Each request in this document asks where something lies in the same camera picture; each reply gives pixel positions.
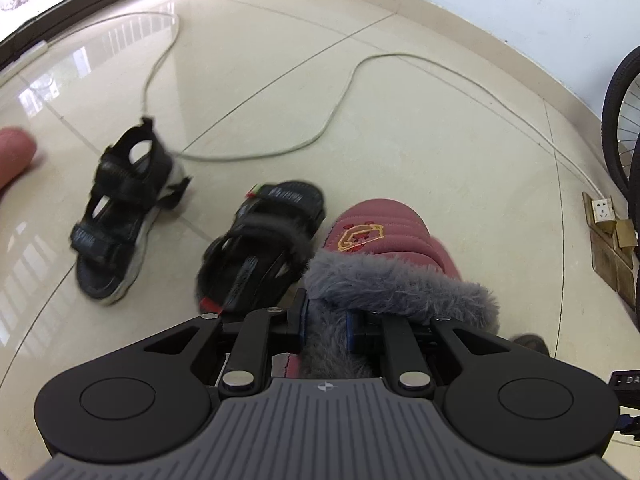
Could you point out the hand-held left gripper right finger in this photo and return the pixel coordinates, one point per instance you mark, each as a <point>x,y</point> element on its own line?
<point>351,332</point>

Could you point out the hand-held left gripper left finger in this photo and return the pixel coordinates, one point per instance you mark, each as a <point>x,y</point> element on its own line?
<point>302,325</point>

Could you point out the maroon slipper with grey fur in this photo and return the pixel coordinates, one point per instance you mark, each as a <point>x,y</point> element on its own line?
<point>390,240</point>

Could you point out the brass floor socket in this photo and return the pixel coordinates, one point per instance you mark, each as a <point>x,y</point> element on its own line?
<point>605,260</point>

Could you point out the bicycle wheel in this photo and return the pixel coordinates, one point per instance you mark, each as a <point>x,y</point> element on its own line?
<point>611,95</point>

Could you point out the dark sliding door frame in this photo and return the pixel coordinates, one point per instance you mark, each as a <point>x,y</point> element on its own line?
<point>100,5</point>

